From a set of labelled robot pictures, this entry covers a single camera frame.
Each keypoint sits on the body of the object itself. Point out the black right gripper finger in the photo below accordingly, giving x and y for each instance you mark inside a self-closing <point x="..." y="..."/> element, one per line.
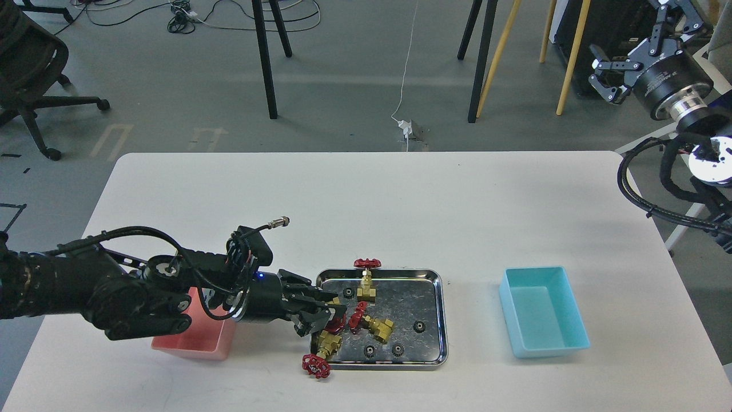
<point x="612" y="80"/>
<point x="676" y="23"/>

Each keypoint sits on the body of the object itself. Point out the blue plastic box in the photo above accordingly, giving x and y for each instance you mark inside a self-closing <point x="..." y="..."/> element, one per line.
<point x="541" y="313"/>

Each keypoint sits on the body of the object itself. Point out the white power adapter with cable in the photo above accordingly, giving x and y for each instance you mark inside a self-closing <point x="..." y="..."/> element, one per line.
<point x="406" y="125"/>

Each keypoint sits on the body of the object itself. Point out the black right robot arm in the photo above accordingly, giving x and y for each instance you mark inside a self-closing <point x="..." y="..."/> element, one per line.
<point x="670" y="84"/>

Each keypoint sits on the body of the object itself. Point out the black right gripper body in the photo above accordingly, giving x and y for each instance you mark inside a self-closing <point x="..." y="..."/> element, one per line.
<point x="674" y="88"/>

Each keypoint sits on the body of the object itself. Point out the brass valve top red handle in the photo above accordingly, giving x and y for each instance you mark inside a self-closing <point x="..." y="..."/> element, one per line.
<point x="366" y="291"/>

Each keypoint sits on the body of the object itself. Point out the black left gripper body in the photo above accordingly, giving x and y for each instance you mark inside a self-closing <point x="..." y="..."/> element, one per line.
<point x="276" y="296"/>

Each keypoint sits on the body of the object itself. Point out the yellow wooden leg right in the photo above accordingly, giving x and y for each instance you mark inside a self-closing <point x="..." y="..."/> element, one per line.
<point x="576" y="42"/>

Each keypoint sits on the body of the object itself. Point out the black stand leg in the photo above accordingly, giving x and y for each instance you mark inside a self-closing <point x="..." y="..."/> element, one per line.
<point x="484" y="47"/>

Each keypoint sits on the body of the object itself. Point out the black office chair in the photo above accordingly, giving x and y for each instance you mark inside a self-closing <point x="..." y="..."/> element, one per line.
<point x="32" y="60"/>

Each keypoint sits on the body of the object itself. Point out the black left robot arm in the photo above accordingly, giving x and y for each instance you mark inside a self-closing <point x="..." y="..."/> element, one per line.
<point x="134" y="282"/>

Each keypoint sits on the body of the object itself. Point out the metal tray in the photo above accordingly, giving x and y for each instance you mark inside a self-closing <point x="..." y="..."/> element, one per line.
<point x="404" y="296"/>

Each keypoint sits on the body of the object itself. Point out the black equipment case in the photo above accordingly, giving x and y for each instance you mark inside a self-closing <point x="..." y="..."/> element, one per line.
<point x="615" y="26"/>

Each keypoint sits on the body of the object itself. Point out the brass valve red handle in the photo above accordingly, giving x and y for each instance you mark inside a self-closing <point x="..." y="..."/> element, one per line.
<point x="381" y="329"/>
<point x="317" y="364"/>
<point x="336" y="325"/>
<point x="366" y="291"/>

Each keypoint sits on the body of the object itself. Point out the yellow wooden leg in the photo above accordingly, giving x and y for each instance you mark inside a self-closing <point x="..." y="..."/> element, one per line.
<point x="576" y="42"/>
<point x="497" y="56"/>

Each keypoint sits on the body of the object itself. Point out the pink plastic box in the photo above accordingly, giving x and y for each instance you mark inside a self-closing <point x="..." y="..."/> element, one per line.
<point x="205" y="338"/>

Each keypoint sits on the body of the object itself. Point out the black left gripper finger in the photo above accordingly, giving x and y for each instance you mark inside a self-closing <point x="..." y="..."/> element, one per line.
<point x="321" y="298"/>
<point x="312" y="322"/>

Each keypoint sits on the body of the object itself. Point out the brass valve bottom red handle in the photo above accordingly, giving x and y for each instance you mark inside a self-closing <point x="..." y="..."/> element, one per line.
<point x="317" y="364"/>

